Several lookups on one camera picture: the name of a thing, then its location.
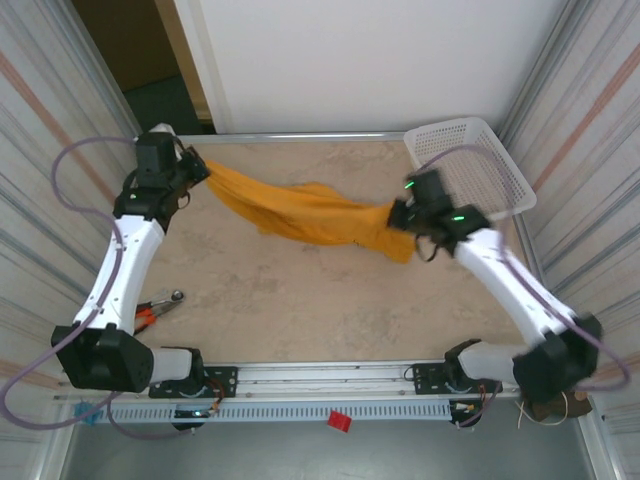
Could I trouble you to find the yellow t-shirt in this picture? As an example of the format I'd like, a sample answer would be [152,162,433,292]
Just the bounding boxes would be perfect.
[204,159,417,266]

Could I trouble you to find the white perforated plastic basket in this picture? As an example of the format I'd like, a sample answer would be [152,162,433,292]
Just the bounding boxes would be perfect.
[403,117,538,224]

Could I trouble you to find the small circuit board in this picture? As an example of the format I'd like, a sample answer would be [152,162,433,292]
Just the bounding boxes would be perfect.
[449,399,484,430]
[172,407,221,432]

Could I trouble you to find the small red block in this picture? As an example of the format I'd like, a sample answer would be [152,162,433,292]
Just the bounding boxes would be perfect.
[327,409,353,434]

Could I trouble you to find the small blue block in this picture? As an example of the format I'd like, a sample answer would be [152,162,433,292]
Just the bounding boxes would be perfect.
[73,402,104,427]

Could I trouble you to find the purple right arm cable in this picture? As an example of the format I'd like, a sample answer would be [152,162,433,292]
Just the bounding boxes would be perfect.
[424,144,632,429]

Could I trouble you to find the beige door frame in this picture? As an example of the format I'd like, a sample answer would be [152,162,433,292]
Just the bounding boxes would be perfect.
[152,0,219,124]

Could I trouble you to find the orange-handled pliers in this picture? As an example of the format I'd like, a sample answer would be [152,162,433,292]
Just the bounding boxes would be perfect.
[133,288,187,336]

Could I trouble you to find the aluminium table edge rail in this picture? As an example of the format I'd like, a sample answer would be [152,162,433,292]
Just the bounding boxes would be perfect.
[174,131,409,147]

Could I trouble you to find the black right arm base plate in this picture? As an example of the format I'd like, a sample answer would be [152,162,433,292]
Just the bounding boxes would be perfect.
[410,362,504,396]

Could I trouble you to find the aluminium mounting rail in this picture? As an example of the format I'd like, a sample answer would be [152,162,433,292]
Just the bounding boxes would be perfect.
[54,357,591,401]

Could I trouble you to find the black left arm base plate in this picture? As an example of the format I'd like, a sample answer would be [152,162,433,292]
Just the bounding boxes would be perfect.
[148,366,239,400]

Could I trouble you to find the brown pouch with string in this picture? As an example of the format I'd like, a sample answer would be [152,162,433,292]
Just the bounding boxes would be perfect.
[517,389,595,427]

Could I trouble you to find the white slotted cable duct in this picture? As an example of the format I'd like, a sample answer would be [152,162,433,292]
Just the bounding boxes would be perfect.
[94,402,454,424]

